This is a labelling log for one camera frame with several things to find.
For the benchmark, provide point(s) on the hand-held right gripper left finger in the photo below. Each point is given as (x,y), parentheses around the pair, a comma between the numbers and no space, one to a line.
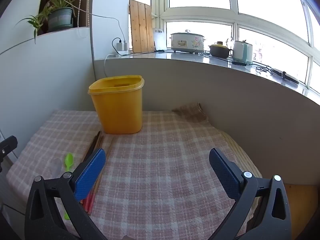
(90,175)

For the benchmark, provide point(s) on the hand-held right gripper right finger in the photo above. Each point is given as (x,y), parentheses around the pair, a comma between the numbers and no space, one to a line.
(223,173)

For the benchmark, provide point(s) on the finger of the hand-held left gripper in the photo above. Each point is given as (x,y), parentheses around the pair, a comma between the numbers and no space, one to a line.
(6,146)

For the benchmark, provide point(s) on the green plastic spoon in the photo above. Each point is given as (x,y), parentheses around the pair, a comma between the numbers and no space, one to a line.
(69,160)

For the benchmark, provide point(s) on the black chopstick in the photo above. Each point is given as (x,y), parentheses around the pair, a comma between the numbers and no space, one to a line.
(97,140)
(92,147)

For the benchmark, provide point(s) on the yellow plastic container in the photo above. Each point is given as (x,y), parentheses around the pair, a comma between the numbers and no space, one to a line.
(117,110)

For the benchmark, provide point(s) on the pink checkered cloth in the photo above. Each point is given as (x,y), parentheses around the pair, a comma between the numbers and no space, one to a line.
(162,167)

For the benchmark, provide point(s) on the black clamp holder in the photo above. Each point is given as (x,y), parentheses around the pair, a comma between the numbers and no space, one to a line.
(281,74)

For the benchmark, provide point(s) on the pale green electric kettle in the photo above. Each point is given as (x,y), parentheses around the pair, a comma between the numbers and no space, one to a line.
(241,52)

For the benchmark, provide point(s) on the brown clay pot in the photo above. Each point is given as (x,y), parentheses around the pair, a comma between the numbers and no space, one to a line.
(219,50)

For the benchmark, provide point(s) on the white stone windowsill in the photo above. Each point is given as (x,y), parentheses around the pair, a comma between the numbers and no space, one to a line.
(180,56)

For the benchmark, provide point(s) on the white power strip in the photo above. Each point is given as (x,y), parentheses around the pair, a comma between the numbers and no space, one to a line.
(122,53)

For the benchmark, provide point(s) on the large white charger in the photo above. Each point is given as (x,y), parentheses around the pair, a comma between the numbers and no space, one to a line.
(119,46)

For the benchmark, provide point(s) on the small white charger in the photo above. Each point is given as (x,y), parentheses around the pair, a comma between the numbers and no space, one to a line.
(125,45)

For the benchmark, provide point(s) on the white floral slow cooker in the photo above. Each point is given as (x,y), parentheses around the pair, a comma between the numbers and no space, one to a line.
(187,42)

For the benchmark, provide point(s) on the potted spider plant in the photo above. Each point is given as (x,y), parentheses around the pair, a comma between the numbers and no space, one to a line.
(60,18)

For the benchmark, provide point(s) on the white plastic cutting board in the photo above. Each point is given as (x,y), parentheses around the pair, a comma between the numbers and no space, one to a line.
(160,40)

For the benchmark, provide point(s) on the wooden slat board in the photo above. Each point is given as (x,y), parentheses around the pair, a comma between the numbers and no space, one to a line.
(141,27)

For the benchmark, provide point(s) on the white window frame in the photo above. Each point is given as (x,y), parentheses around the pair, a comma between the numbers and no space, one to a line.
(233,5)

